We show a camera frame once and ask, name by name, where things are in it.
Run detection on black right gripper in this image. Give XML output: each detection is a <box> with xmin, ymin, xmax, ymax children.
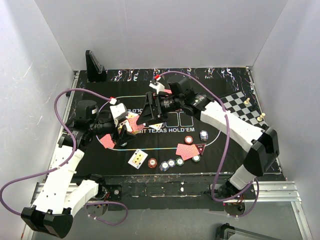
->
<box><xmin>135</xmin><ymin>91</ymin><xmax>183</xmax><ymax>127</ymax></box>

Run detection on red back cards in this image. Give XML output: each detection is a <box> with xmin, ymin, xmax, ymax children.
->
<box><xmin>175</xmin><ymin>143</ymin><xmax>200</xmax><ymax>161</ymax></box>
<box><xmin>99</xmin><ymin>134</ymin><xmax>115</xmax><ymax>149</ymax></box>

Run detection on red playing card box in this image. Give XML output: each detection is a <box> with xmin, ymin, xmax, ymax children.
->
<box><xmin>118</xmin><ymin>116</ymin><xmax>145</xmax><ymax>135</ymax></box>

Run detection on face up card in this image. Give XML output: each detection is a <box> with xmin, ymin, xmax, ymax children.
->
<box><xmin>126</xmin><ymin>112</ymin><xmax>139</xmax><ymax>119</ymax></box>
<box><xmin>150</xmin><ymin>123</ymin><xmax>163</xmax><ymax>129</ymax></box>

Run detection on red back card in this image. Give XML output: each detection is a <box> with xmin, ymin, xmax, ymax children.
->
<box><xmin>164</xmin><ymin>89</ymin><xmax>172</xmax><ymax>94</ymax></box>

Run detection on three of spades card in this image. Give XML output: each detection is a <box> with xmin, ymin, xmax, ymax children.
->
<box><xmin>128</xmin><ymin>149</ymin><xmax>148</xmax><ymax>169</ymax></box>

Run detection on red poker chip stack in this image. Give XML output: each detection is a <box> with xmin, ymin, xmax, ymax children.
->
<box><xmin>148</xmin><ymin>158</ymin><xmax>158</xmax><ymax>169</ymax></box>

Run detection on red chips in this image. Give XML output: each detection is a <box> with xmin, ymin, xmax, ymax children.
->
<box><xmin>184</xmin><ymin>135</ymin><xmax>193</xmax><ymax>145</ymax></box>

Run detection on blue poker chip stack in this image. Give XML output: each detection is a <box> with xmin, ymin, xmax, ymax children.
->
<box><xmin>159</xmin><ymin>161</ymin><xmax>170</xmax><ymax>172</ymax></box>

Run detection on blue chip aside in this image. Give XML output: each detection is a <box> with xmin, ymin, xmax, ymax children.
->
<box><xmin>167</xmin><ymin>159</ymin><xmax>176</xmax><ymax>167</ymax></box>

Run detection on blue chips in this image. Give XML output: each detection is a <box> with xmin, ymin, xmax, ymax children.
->
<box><xmin>199</xmin><ymin>130</ymin><xmax>209</xmax><ymax>142</ymax></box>

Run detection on green poker chip stack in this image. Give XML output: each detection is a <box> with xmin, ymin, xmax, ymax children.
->
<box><xmin>175</xmin><ymin>157</ymin><xmax>184</xmax><ymax>166</ymax></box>

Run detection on red triangular acrylic marker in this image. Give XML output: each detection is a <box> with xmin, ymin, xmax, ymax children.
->
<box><xmin>195</xmin><ymin>143</ymin><xmax>206</xmax><ymax>156</ymax></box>

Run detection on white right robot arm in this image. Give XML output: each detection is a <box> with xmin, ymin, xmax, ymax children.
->
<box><xmin>136</xmin><ymin>75</ymin><xmax>280</xmax><ymax>199</ymax></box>

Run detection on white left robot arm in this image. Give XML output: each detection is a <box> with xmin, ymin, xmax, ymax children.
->
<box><xmin>21</xmin><ymin>98</ymin><xmax>132</xmax><ymax>239</ymax></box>

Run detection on black poker table mat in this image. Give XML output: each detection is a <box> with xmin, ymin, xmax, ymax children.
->
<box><xmin>68</xmin><ymin>67</ymin><xmax>257</xmax><ymax>177</ymax></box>

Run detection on black card shoe stand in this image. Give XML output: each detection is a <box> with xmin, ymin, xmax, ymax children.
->
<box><xmin>85</xmin><ymin>50</ymin><xmax>107</xmax><ymax>83</ymax></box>

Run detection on black white chess board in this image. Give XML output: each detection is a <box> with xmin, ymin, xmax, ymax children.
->
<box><xmin>221</xmin><ymin>91</ymin><xmax>268</xmax><ymax>130</ymax></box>

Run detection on white chess pawn far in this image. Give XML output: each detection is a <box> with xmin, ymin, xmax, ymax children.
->
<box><xmin>244</xmin><ymin>98</ymin><xmax>250</xmax><ymax>105</ymax></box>

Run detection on white chess pawn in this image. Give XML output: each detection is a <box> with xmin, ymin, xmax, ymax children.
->
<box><xmin>257</xmin><ymin>112</ymin><xmax>266</xmax><ymax>122</ymax></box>
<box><xmin>244</xmin><ymin>98</ymin><xmax>250</xmax><ymax>105</ymax></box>

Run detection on black chess piece upper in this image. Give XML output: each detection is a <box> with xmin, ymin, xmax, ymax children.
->
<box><xmin>250</xmin><ymin>106</ymin><xmax>257</xmax><ymax>112</ymax></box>

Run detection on white chess pawn near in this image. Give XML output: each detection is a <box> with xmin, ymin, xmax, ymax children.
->
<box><xmin>257</xmin><ymin>112</ymin><xmax>266</xmax><ymax>122</ymax></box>

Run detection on black case bottom corner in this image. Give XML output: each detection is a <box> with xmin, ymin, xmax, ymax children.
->
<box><xmin>215</xmin><ymin>222</ymin><xmax>276</xmax><ymax>240</ymax></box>

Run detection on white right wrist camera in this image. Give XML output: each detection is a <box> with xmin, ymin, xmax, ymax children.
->
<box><xmin>149</xmin><ymin>80</ymin><xmax>165</xmax><ymax>95</ymax></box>

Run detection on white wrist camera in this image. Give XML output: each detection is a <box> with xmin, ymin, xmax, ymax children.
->
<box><xmin>149</xmin><ymin>80</ymin><xmax>165</xmax><ymax>95</ymax></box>
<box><xmin>109</xmin><ymin>103</ymin><xmax>128</xmax><ymax>126</ymax></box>

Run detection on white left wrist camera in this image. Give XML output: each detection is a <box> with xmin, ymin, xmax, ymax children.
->
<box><xmin>109</xmin><ymin>103</ymin><xmax>128</xmax><ymax>126</ymax></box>

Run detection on black wall clip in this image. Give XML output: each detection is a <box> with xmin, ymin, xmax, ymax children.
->
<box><xmin>65</xmin><ymin>91</ymin><xmax>71</xmax><ymax>98</ymax></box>

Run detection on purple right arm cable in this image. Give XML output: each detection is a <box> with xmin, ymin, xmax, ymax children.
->
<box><xmin>154</xmin><ymin>70</ymin><xmax>261</xmax><ymax>217</ymax></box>

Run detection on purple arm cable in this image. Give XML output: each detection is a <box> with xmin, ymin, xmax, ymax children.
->
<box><xmin>154</xmin><ymin>70</ymin><xmax>261</xmax><ymax>217</ymax></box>
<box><xmin>0</xmin><ymin>87</ymin><xmax>129</xmax><ymax>226</ymax></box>

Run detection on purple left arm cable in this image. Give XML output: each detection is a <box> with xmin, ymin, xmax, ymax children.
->
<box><xmin>0</xmin><ymin>87</ymin><xmax>129</xmax><ymax>226</ymax></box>

